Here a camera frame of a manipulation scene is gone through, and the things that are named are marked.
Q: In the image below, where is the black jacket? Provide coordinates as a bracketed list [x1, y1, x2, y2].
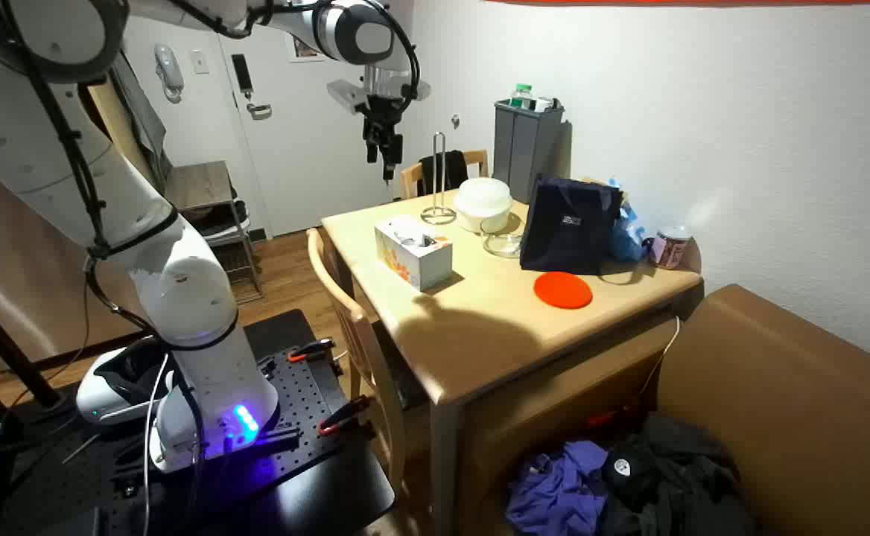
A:
[599, 413, 757, 536]

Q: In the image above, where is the wire paper towel holder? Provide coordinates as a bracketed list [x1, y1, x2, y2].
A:
[423, 131, 455, 225]

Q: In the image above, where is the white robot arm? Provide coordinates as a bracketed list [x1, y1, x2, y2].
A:
[0, 0, 419, 474]

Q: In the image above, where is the tan sofa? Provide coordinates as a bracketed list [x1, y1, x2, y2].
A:
[657, 285, 870, 536]

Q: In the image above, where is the white round bowl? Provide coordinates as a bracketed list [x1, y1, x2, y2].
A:
[453, 179, 513, 232]

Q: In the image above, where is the red handled clamp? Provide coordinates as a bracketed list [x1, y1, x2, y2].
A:
[283, 337, 336, 363]
[318, 395, 373, 436]

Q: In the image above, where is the blue crumpled bag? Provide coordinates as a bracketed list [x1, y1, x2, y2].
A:
[610, 195, 650, 261]

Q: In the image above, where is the pink cup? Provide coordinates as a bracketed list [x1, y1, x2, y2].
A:
[654, 225, 693, 268]

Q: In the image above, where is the purple cloth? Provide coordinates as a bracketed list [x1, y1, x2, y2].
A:
[504, 439, 608, 536]

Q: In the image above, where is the white door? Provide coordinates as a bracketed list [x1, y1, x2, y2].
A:
[222, 25, 391, 234]

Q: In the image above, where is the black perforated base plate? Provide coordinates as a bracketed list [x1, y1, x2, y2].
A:
[197, 338, 349, 493]

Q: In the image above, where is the wooden chair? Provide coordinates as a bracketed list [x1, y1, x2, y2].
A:
[306, 229, 428, 490]
[398, 149, 489, 195]

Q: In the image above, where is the white orange tissue box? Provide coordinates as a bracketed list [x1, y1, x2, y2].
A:
[374, 218, 453, 289]

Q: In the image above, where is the dark navy bag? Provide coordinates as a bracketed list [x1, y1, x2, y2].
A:
[519, 179, 622, 274]

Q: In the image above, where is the grey folding step stool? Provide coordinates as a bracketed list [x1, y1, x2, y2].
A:
[163, 161, 260, 289]

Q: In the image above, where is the far wooden chair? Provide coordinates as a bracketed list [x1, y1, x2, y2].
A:
[398, 149, 489, 195]

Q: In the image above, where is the near wooden chair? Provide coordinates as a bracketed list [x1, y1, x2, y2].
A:
[306, 229, 428, 490]

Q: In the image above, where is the wooden table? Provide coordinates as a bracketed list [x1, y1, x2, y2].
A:
[321, 195, 701, 536]

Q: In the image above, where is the white wall phone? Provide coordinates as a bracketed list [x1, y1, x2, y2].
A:
[154, 45, 185, 103]

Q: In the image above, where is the orange round coaster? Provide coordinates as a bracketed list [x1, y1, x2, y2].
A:
[532, 271, 593, 310]

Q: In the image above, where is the grey tall bin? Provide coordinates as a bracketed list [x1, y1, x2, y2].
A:
[493, 98, 562, 201]

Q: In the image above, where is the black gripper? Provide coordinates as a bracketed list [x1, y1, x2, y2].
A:
[356, 95, 401, 182]

